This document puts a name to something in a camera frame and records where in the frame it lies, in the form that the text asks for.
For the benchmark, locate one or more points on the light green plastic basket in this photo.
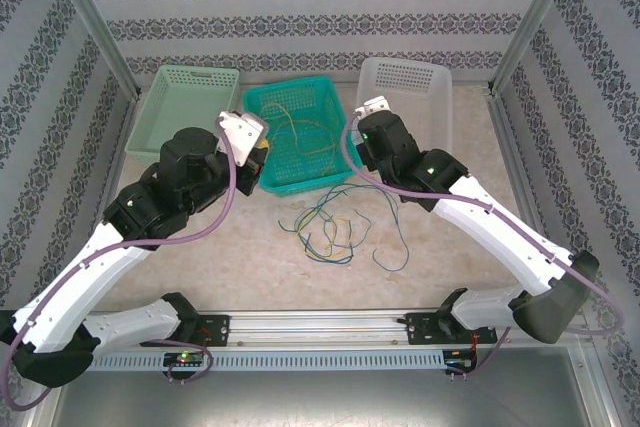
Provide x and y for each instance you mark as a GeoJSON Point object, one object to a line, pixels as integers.
{"type": "Point", "coordinates": [185, 97]}

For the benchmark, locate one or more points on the teal plastic basket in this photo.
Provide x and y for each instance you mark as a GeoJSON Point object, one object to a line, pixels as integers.
{"type": "Point", "coordinates": [300, 189]}

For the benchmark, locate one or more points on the aluminium mounting rail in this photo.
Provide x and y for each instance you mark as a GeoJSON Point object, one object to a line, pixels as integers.
{"type": "Point", "coordinates": [320, 329]}

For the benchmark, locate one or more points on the aluminium side rail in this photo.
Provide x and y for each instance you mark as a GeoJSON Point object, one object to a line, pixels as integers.
{"type": "Point", "coordinates": [511, 147]}
{"type": "Point", "coordinates": [120, 152]}

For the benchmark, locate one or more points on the white plastic basket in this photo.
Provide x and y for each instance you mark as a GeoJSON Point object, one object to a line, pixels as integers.
{"type": "Point", "coordinates": [415, 92]}

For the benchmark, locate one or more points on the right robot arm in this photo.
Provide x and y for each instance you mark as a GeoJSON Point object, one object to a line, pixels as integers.
{"type": "Point", "coordinates": [500, 237]}

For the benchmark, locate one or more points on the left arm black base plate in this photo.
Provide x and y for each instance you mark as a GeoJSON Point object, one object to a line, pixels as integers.
{"type": "Point", "coordinates": [220, 329]}

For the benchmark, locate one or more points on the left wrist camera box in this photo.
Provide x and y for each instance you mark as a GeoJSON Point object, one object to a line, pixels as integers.
{"type": "Point", "coordinates": [245, 132]}

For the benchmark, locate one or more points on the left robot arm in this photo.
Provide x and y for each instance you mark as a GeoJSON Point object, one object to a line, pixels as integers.
{"type": "Point", "coordinates": [75, 287]}

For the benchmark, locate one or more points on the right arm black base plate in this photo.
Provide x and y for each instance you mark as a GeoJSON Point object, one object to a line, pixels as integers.
{"type": "Point", "coordinates": [417, 329]}

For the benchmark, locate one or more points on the small circuit board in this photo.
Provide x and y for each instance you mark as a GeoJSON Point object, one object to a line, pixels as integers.
{"type": "Point", "coordinates": [460, 362]}
{"type": "Point", "coordinates": [185, 358]}

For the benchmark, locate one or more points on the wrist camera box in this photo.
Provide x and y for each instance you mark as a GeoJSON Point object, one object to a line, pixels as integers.
{"type": "Point", "coordinates": [372, 106]}
{"type": "Point", "coordinates": [245, 132]}

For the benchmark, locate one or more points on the grey metal panel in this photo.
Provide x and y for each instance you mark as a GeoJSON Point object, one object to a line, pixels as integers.
{"type": "Point", "coordinates": [320, 397]}

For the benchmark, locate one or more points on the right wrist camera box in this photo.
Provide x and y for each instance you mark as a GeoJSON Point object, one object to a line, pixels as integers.
{"type": "Point", "coordinates": [372, 106]}

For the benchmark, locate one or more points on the aluminium frame post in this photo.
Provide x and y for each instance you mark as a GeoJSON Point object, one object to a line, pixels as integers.
{"type": "Point", "coordinates": [535, 22]}
{"type": "Point", "coordinates": [95, 22]}

